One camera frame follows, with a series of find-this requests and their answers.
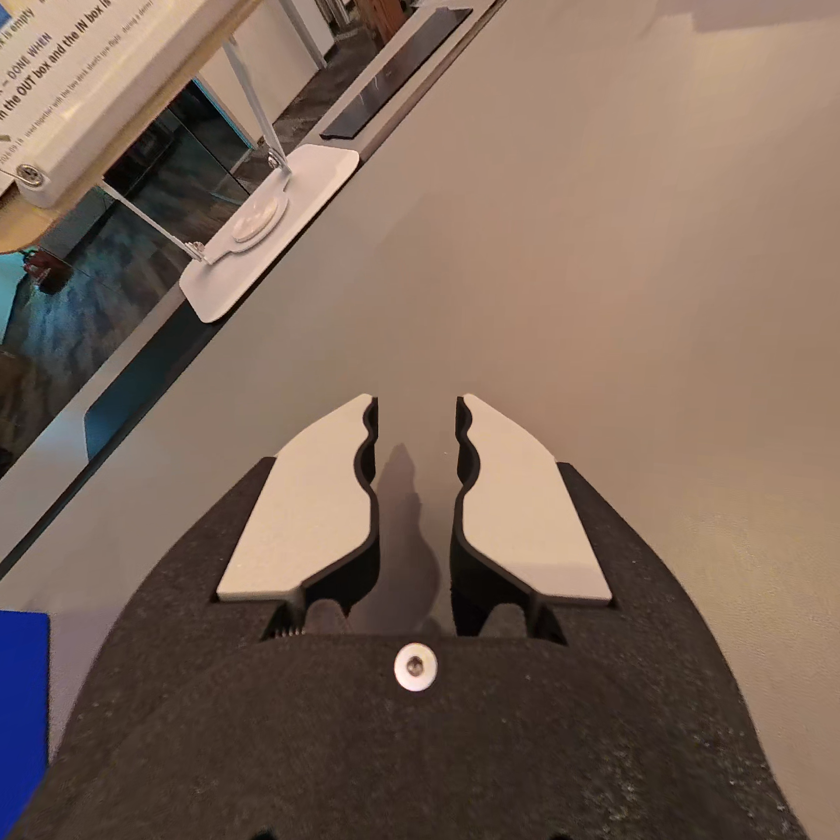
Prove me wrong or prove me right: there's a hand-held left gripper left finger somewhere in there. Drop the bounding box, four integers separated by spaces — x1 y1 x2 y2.
215 394 383 621

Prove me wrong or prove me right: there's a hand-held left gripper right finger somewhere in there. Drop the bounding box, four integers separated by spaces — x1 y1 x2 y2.
448 392 614 637

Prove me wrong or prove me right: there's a blue plastic bin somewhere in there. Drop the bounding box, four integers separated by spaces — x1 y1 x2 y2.
0 610 51 821

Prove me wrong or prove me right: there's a black desk flap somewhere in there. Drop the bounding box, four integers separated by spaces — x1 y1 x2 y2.
84 315 221 463
319 8 475 140

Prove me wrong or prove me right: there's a glass partition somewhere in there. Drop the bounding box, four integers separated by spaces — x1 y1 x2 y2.
105 79 258 206

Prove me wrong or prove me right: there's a white partition panel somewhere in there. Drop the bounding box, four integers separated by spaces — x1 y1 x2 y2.
197 0 336 126

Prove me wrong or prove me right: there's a printed instruction sheet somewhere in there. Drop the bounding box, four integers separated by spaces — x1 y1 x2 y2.
0 0 231 198

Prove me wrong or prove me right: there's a wooden post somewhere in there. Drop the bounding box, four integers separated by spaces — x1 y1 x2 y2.
357 0 421 47

